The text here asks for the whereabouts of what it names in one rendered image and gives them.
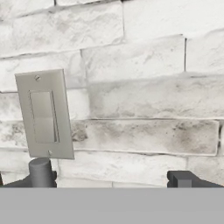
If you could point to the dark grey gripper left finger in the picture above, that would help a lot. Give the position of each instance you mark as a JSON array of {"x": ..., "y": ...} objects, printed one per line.
[{"x": 52, "y": 180}]

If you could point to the grey wall light switch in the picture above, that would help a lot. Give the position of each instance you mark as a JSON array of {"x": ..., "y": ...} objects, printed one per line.
[{"x": 43, "y": 113}]

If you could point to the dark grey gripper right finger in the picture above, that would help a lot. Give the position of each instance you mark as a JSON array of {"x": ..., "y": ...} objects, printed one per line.
[{"x": 180, "y": 178}]

